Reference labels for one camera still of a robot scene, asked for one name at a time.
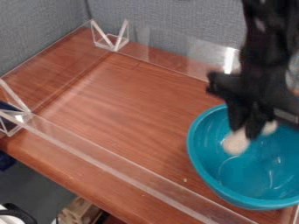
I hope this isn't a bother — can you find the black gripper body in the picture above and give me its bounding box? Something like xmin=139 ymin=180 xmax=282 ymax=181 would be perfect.
xmin=204 ymin=65 xmax=299 ymax=126

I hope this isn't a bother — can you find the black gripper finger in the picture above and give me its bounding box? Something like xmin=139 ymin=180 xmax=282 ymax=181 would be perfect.
xmin=227 ymin=100 xmax=250 ymax=131
xmin=246 ymin=104 xmax=275 ymax=140

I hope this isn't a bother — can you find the white brown toy mushroom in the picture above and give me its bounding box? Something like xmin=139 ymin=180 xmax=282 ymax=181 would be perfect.
xmin=221 ymin=121 xmax=278 ymax=155

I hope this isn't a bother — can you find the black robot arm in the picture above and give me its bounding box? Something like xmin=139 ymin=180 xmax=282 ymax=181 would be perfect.
xmin=207 ymin=0 xmax=299 ymax=140

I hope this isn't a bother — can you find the blue plastic bowl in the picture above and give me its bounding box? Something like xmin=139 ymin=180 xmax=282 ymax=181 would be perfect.
xmin=185 ymin=104 xmax=299 ymax=211

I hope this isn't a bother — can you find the clear acrylic back barrier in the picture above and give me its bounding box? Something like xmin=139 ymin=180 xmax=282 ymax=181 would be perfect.
xmin=116 ymin=25 xmax=299 ymax=113

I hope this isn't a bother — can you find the clear acrylic barrier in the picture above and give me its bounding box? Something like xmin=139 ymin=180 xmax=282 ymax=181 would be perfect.
xmin=116 ymin=25 xmax=299 ymax=113
xmin=0 ymin=113 xmax=258 ymax=224

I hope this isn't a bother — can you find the clear acrylic front barrier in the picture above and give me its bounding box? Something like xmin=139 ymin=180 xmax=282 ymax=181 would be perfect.
xmin=0 ymin=113 xmax=258 ymax=224

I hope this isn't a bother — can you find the wooden block under table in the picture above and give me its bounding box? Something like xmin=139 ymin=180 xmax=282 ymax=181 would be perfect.
xmin=59 ymin=197 xmax=103 ymax=224

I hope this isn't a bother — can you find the blue object at left edge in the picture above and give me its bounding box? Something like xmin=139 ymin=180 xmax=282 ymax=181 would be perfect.
xmin=0 ymin=100 xmax=19 ymax=172

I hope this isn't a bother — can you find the black white object bottom left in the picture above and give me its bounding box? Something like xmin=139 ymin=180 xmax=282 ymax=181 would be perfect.
xmin=0 ymin=203 xmax=37 ymax=224

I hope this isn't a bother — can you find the clear acrylic corner bracket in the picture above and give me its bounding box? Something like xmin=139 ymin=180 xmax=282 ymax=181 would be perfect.
xmin=89 ymin=19 xmax=129 ymax=52

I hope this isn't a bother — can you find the clear acrylic left bracket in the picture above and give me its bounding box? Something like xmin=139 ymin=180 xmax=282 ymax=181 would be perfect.
xmin=0 ymin=78 xmax=32 ymax=137

